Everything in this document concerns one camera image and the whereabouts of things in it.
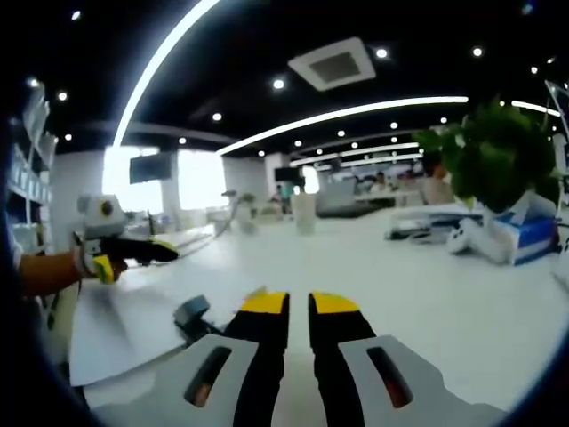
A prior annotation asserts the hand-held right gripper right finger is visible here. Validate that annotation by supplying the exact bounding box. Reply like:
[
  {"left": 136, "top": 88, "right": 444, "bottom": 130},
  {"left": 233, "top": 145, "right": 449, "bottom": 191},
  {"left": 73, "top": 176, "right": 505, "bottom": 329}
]
[{"left": 309, "top": 291, "right": 508, "bottom": 427}]

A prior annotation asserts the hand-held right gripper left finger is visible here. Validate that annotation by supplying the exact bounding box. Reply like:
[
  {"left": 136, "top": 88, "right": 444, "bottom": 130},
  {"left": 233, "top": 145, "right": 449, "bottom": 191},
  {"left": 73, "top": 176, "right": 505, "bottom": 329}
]
[{"left": 98, "top": 291, "right": 292, "bottom": 427}]

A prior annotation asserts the white paper sheet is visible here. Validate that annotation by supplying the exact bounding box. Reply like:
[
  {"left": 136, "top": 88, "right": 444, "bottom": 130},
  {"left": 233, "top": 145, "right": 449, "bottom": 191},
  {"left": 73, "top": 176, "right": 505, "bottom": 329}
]
[{"left": 68, "top": 284, "right": 244, "bottom": 387}]

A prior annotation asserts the blue-grey paper punch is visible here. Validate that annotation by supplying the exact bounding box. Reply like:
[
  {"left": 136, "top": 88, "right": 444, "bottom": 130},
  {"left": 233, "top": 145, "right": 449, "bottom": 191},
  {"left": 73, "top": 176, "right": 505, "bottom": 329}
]
[{"left": 172, "top": 294, "right": 237, "bottom": 347}]

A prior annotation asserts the black monitor on stand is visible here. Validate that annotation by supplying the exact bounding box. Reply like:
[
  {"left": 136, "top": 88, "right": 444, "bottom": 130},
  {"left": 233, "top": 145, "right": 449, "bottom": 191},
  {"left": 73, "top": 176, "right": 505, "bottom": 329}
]
[{"left": 127, "top": 151, "right": 174, "bottom": 183}]

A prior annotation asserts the white shelf with boxes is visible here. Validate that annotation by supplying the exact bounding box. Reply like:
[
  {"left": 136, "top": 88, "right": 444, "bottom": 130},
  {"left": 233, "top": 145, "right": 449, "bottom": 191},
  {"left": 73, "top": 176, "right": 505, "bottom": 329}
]
[{"left": 5, "top": 83, "right": 58, "bottom": 255}]

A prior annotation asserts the long curved ceiling light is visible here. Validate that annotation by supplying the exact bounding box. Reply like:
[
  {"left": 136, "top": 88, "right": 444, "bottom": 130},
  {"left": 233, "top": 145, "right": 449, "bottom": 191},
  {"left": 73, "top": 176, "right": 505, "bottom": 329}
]
[{"left": 112, "top": 0, "right": 222, "bottom": 149}]

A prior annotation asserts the white controller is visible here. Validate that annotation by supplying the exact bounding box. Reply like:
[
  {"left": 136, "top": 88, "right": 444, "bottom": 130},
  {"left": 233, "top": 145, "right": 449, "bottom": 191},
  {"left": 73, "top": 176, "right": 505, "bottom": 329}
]
[{"left": 445, "top": 219, "right": 517, "bottom": 264}]

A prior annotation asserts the stack of blue-white documents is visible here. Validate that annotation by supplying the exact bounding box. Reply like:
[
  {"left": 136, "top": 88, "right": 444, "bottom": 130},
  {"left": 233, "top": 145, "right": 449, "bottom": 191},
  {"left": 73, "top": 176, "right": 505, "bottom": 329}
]
[{"left": 383, "top": 207, "right": 485, "bottom": 245}]

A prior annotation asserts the tall white cup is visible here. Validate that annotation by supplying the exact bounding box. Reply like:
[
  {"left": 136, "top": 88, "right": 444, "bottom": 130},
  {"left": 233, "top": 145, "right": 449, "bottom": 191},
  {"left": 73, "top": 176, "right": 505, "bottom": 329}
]
[{"left": 290, "top": 192, "right": 320, "bottom": 236}]

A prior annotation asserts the blue and white box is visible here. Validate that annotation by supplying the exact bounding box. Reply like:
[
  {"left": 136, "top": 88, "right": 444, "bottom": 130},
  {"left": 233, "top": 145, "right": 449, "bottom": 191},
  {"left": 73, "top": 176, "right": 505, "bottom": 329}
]
[{"left": 492, "top": 189, "right": 562, "bottom": 267}]

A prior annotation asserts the flat black cushion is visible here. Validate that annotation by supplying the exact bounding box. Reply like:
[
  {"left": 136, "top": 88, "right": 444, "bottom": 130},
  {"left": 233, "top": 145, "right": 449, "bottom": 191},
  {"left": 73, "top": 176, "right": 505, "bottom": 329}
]
[{"left": 317, "top": 202, "right": 397, "bottom": 220}]

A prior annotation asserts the green potted plant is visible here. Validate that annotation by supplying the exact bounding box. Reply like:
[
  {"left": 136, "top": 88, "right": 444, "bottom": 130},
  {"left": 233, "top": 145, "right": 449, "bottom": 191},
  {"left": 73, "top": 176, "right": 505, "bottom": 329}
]
[{"left": 412, "top": 98, "right": 566, "bottom": 214}]

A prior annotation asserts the square ceiling air vent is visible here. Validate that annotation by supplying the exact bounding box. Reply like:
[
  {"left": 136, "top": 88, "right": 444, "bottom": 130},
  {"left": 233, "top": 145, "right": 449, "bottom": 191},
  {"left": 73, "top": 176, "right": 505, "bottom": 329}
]
[{"left": 286, "top": 36, "right": 378, "bottom": 93}]

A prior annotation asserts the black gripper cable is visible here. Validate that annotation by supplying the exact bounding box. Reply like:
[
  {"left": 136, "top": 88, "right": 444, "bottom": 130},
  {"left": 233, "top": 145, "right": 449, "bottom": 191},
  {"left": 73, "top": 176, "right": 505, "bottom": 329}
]
[{"left": 45, "top": 274, "right": 84, "bottom": 331}]

